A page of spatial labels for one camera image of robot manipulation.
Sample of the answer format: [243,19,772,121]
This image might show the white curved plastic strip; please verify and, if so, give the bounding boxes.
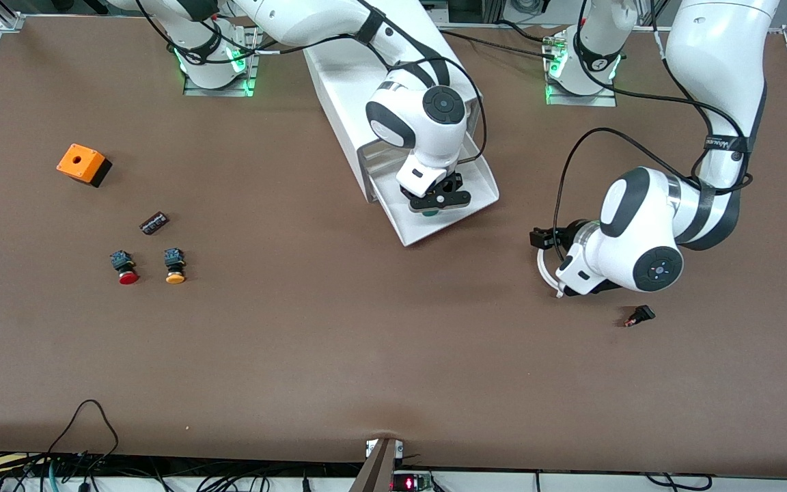
[537,246,566,299]

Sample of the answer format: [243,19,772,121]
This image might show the black table cable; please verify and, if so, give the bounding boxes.
[499,19,558,45]
[441,29,558,59]

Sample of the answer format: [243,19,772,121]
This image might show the yellow push button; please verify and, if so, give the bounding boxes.
[164,247,187,285]

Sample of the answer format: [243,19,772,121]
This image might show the brown camera post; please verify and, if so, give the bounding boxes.
[349,437,404,492]

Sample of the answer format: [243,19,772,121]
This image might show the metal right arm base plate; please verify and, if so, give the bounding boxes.
[183,17,262,97]

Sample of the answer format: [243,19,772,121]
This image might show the red push button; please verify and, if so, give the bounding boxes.
[109,250,140,286]

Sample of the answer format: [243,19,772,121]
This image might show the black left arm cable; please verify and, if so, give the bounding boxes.
[553,0,754,264]

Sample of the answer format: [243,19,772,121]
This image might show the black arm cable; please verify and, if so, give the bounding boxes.
[553,0,754,264]
[135,0,487,163]

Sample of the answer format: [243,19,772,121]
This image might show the device with red display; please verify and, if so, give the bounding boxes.
[391,471,435,492]

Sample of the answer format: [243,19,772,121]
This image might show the white drawer cabinet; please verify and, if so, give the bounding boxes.
[303,27,483,204]

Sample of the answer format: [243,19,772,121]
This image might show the black looped cable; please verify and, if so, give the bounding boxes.
[45,400,121,472]

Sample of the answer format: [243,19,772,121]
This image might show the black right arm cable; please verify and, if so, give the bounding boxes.
[135,0,487,163]

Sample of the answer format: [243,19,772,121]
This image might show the orange box with black base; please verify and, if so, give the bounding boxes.
[57,143,113,189]

